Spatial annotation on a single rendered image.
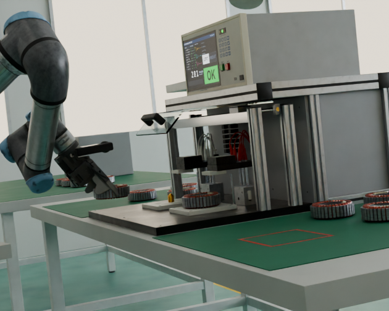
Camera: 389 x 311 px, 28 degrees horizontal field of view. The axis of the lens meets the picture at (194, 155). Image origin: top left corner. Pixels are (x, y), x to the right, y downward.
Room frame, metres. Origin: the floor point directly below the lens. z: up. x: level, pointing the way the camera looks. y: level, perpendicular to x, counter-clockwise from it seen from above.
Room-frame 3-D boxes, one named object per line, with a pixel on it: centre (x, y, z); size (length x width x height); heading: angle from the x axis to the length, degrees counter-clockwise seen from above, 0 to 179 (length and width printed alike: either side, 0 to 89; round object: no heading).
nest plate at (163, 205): (2.46, 0.09, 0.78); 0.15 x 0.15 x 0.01; 23
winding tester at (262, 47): (2.47, -0.26, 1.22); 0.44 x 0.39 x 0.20; 23
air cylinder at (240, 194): (2.30, -0.14, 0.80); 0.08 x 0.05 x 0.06; 23
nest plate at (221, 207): (2.24, -0.01, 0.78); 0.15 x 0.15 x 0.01; 23
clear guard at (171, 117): (2.19, -0.03, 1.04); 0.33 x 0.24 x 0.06; 113
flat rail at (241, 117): (2.39, -0.05, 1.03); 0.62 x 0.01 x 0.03; 23
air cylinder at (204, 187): (2.52, -0.04, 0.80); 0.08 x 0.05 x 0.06; 23
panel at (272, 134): (2.45, -0.19, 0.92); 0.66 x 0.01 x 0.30; 23
